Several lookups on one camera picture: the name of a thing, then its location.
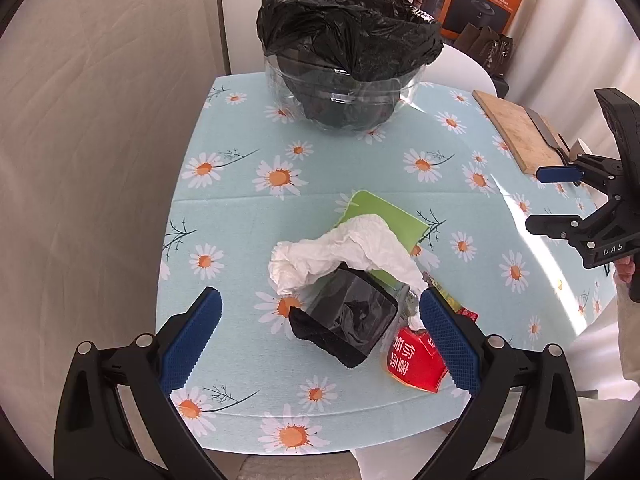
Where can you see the dark brown handbag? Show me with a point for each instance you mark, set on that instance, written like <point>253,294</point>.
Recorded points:
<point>504,55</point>

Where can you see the yellow green snack wrapper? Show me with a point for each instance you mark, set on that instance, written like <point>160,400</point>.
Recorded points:
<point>445,300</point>

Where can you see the person's light clothing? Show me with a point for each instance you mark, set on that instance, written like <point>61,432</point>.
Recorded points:
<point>627,340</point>

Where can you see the beige cloth backdrop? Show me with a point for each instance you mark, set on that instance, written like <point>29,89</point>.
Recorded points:
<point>100,110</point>

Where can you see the clear plastic wrapper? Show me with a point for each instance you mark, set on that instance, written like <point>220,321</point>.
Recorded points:
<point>407,302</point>

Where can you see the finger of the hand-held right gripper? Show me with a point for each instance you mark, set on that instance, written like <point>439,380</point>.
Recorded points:
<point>555,224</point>
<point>557,173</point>

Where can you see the clear bin with black bag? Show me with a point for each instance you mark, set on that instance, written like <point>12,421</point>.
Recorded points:
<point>350,25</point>

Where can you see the white curtain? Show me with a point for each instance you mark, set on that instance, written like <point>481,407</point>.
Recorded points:
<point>575,35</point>

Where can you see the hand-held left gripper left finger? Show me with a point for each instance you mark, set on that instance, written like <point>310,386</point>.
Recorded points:
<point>192,340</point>

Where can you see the red snack packet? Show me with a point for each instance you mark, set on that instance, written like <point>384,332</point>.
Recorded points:
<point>415,360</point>

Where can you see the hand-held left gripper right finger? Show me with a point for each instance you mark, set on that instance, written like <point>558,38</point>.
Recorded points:
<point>450,345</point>

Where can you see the person's right hand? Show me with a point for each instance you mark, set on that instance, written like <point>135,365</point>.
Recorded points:
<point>625,270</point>

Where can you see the clear plastic bin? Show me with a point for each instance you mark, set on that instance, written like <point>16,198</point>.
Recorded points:
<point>407,90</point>

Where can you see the brown suede bag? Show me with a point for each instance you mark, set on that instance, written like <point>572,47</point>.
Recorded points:
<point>475,42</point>

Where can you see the large white tissue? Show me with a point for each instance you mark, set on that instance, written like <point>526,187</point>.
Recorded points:
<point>360,240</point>

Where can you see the wooden cutting board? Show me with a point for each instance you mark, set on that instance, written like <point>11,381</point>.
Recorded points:
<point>515,130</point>

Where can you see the white chair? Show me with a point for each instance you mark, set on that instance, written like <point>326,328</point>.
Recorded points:
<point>465,67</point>

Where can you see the black plastic container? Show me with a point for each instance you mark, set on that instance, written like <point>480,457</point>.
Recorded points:
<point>345,320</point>

